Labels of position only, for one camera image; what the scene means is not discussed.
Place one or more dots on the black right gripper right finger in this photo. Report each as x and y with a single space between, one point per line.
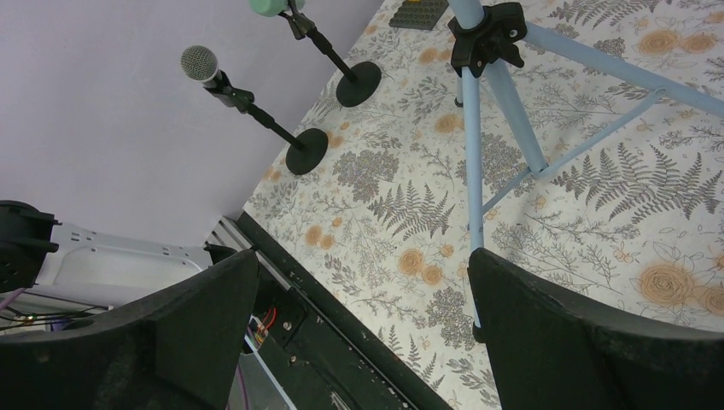
552 348

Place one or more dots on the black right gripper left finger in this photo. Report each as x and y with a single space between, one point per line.
175 349

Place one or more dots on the light blue music stand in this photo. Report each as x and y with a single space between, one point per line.
594 143

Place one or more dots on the black near microphone stand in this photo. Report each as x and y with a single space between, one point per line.
305 151

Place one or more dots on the black microphone stand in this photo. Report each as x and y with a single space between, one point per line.
305 151
358 83

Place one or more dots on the black silver microphone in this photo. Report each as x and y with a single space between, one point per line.
201 65

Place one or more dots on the black far microphone stand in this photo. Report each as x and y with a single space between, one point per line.
358 83

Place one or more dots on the mint green microphone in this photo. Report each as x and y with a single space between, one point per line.
270 8

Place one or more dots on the dark grey brick baseplate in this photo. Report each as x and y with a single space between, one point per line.
418 15

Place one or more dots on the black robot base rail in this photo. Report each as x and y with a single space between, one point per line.
317 354

